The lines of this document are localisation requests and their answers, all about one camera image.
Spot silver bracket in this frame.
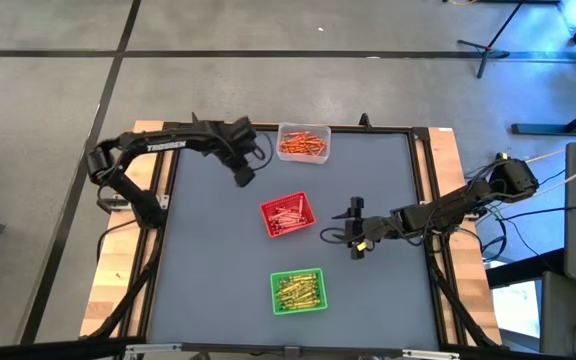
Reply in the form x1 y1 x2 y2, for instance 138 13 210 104
401 348 462 360
124 341 185 359

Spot clear plastic bin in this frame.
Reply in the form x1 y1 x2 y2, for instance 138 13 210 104
276 121 333 165

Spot black stand base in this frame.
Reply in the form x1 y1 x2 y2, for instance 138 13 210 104
511 97 576 137

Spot black tripod stand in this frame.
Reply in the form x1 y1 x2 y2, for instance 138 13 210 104
456 0 527 80

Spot black desk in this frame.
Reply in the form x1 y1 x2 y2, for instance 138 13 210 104
485 247 567 289

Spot green plastic basket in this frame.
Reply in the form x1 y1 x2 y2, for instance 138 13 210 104
269 267 329 316

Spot scattered yellow crayons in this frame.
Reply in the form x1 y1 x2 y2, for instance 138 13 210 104
117 118 503 351

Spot yellow extension cable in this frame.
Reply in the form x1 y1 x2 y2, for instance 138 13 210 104
525 130 576 165

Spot black crossbeam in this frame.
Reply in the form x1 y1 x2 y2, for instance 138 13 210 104
0 335 544 360

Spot grey box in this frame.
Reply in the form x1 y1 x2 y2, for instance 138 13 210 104
537 271 576 357

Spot red plastic basket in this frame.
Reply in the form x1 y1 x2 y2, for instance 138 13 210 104
260 191 318 239

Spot white monitor screen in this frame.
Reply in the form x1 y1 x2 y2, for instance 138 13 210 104
490 279 542 339

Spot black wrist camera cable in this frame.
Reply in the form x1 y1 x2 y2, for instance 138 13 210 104
251 131 276 174
319 226 352 246

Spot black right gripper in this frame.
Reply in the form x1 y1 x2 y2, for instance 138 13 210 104
331 196 395 246

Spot white cable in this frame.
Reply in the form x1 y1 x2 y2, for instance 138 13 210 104
537 153 576 194

